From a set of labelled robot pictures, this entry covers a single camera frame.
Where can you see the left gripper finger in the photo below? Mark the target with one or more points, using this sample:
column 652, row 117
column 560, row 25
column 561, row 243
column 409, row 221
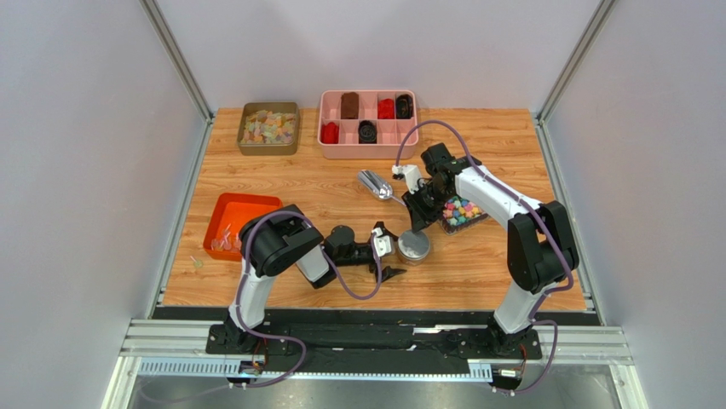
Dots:
column 390, row 272
column 380, row 230

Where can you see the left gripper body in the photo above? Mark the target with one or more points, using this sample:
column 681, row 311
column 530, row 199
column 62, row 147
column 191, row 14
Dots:
column 372, row 265

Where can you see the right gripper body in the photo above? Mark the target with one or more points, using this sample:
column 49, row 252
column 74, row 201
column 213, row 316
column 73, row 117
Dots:
column 421, row 203

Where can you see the white jar lid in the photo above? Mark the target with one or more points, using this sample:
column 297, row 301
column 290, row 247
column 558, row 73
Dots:
column 413, row 244

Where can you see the green tin of star candies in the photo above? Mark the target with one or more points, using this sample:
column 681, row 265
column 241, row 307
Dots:
column 459, row 214

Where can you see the silver metal scoop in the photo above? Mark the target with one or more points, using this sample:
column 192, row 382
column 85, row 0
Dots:
column 379, row 188

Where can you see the orange tray of lollipops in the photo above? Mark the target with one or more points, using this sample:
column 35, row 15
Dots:
column 232, row 211

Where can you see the bronze tin of gummy candies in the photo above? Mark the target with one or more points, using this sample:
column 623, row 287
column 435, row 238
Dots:
column 269, row 129

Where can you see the clear glass jar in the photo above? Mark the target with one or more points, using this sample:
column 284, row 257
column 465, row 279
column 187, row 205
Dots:
column 411, row 260

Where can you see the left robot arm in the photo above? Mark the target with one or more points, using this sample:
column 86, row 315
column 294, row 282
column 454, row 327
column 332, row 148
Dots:
column 272, row 243

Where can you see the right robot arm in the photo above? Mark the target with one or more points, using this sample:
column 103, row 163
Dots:
column 541, row 252

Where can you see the black candy lower compartment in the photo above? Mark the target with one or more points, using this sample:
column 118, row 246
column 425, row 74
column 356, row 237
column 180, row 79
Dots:
column 367, row 132

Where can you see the black candy compartment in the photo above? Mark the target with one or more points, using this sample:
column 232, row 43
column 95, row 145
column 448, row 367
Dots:
column 404, row 106
column 367, row 132

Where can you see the black candy upper compartment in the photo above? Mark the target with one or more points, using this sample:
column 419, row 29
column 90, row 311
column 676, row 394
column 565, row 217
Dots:
column 404, row 106

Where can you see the red candy lower compartment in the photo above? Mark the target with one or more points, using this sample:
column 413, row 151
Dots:
column 329, row 134

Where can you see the pink divided organizer box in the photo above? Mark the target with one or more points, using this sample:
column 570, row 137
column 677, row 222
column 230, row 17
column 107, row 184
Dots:
column 396, row 138

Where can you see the loose lollipop on table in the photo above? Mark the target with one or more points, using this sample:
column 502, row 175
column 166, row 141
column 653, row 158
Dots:
column 197, row 264

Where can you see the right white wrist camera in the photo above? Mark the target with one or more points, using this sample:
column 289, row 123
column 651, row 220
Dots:
column 410, row 174

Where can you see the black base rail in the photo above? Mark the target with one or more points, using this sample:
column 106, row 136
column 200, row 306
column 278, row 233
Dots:
column 381, row 342

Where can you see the right aluminium frame post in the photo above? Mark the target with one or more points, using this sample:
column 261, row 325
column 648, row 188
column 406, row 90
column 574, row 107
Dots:
column 594, row 26

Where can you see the aluminium frame post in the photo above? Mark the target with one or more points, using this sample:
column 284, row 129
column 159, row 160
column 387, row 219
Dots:
column 171, row 46
column 594, row 26

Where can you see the left aluminium frame post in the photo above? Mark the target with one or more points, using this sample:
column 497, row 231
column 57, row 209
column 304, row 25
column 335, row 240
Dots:
column 171, row 46

